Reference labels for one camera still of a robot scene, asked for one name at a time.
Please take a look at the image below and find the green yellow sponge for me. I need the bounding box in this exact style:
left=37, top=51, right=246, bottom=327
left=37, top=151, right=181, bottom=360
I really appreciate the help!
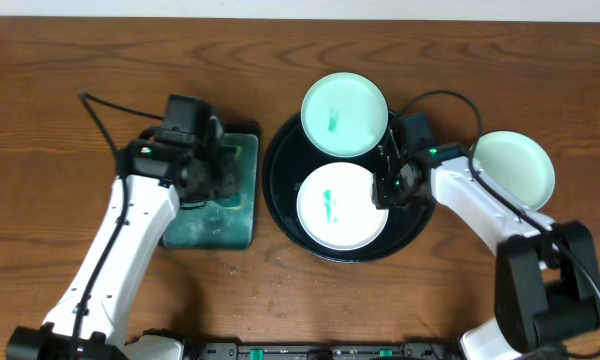
left=216, top=145, right=241, bottom=208

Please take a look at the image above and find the white plate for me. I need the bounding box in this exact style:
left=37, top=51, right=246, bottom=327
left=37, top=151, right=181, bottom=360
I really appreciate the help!
left=296, top=162, right=389, bottom=251

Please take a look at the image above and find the mint plate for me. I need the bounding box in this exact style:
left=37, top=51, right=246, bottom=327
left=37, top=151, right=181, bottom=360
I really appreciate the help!
left=300, top=72, right=389, bottom=158
left=475, top=131, right=556, bottom=210

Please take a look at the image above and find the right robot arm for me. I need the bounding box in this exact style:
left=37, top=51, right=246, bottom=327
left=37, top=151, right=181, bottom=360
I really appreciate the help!
left=373, top=131, right=600, bottom=359

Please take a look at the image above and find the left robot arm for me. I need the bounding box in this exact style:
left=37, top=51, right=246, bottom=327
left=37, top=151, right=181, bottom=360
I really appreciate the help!
left=6, top=115, right=236, bottom=360

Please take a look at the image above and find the round black tray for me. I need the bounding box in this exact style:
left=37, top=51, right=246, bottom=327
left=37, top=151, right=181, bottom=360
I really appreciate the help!
left=262, top=114, right=435, bottom=263

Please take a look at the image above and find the right black cable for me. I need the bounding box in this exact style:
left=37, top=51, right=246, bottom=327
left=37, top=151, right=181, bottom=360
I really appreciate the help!
left=397, top=89, right=600, bottom=360

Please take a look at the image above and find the black cable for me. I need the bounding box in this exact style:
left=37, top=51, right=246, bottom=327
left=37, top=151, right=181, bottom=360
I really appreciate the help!
left=67, top=89, right=166, bottom=360
left=397, top=89, right=600, bottom=360

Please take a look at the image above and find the left black cable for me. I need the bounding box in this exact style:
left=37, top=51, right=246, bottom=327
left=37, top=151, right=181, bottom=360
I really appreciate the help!
left=67, top=89, right=166, bottom=360

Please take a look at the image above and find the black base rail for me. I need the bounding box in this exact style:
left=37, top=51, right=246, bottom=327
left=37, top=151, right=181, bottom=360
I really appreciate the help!
left=190, top=340, right=463, bottom=360

